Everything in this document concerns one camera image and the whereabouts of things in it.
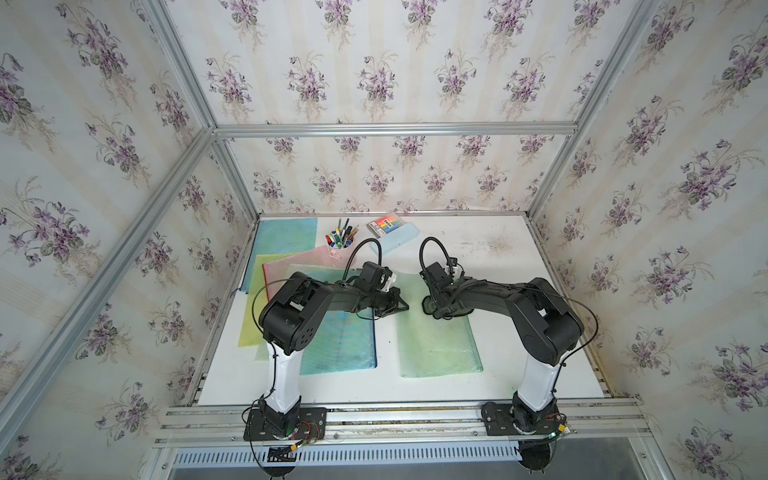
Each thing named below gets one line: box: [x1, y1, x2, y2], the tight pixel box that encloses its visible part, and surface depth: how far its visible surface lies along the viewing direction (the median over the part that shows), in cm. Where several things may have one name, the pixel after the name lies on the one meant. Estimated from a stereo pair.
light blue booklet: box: [370, 222, 420, 254], surface depth 114 cm
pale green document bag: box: [394, 272, 483, 378], surface depth 88 cm
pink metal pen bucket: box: [325, 218, 360, 265], surface depth 100 cm
